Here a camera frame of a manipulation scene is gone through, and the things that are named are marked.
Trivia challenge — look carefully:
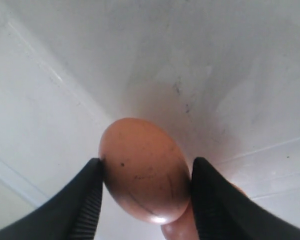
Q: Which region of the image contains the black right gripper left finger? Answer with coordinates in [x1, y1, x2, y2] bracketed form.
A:
[0, 158, 104, 240]

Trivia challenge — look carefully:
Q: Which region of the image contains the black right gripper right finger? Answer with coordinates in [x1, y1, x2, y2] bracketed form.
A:
[191, 157, 300, 240]

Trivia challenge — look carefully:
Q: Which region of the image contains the brown egg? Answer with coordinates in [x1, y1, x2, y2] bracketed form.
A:
[98, 117, 190, 225]

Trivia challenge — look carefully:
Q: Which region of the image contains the brown egg far right edge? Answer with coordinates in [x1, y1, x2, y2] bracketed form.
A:
[161, 184, 247, 240]

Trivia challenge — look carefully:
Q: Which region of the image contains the clear plastic bin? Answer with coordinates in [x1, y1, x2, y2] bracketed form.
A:
[0, 0, 300, 229]

